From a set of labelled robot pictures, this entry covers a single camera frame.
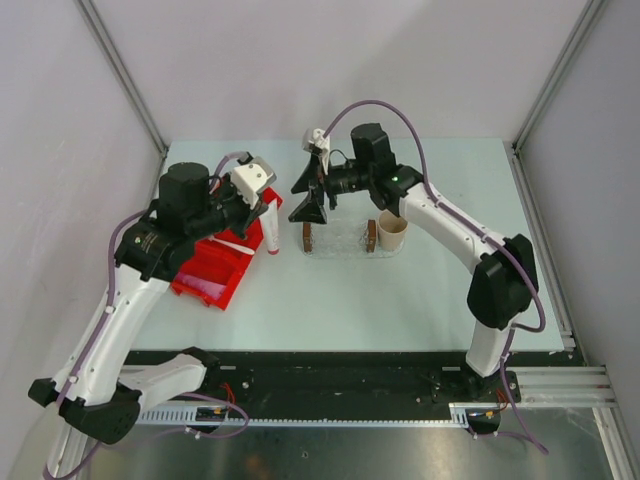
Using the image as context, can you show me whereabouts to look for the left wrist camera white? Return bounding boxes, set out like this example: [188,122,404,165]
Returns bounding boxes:
[230,157,276,209]

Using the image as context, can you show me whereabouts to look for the aluminium corner post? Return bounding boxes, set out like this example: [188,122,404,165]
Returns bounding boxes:
[511,0,610,155]
[74,0,169,156]

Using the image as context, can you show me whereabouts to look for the white toothbrush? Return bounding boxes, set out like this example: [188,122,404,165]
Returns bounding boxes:
[209,236,256,256]

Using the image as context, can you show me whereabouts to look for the white toothpaste tube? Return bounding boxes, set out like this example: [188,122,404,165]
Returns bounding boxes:
[262,200,280,255]

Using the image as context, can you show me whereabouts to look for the aluminium frame rail front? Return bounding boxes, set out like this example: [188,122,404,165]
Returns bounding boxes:
[74,364,616,407]

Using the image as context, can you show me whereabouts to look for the right aluminium corner post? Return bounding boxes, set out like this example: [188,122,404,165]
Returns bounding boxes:
[511,0,610,155]

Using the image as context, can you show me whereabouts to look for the right brown wooden tray handle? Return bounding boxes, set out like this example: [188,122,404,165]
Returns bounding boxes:
[366,219,377,253]

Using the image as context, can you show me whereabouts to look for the white slotted cable duct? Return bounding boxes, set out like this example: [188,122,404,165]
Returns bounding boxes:
[134,402,471,429]

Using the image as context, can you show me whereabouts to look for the left aluminium corner post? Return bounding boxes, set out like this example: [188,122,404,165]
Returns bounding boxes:
[74,0,169,156]

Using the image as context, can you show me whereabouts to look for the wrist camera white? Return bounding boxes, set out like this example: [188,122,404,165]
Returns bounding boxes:
[302,128,331,174]
[230,157,276,209]

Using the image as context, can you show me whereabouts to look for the red plastic organizer bin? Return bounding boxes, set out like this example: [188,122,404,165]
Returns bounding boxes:
[170,188,282,311]

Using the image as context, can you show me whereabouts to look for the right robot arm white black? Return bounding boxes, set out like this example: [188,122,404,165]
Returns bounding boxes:
[289,123,539,401]

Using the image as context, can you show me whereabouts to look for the brown wooden tray handle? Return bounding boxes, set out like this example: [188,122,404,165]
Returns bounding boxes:
[366,219,377,253]
[302,222,313,254]

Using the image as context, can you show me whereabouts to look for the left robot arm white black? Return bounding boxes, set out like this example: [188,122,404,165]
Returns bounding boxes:
[28,157,276,445]

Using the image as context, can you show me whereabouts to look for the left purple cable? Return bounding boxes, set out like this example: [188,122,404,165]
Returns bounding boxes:
[42,151,251,480]

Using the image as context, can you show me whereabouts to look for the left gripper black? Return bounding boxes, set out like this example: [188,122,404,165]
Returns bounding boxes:
[187,171,269,242]

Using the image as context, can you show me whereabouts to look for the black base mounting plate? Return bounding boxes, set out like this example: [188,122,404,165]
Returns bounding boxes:
[117,347,584,411]

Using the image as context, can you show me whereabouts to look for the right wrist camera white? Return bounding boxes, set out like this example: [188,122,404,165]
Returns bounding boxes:
[302,128,331,174]

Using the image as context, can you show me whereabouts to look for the left brown wooden tray handle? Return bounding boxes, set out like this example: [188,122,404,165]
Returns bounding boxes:
[302,222,313,254]

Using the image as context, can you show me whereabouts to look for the clear textured glass tray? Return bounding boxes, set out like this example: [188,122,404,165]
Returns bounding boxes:
[300,219,404,260]

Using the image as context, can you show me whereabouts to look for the beige plastic cup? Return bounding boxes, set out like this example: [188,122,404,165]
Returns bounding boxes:
[377,210,408,251]

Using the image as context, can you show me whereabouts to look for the pink toothpaste tube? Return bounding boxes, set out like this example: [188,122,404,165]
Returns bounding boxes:
[176,273,226,300]

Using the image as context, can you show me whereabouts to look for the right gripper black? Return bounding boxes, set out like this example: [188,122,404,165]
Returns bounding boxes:
[289,154,373,226]

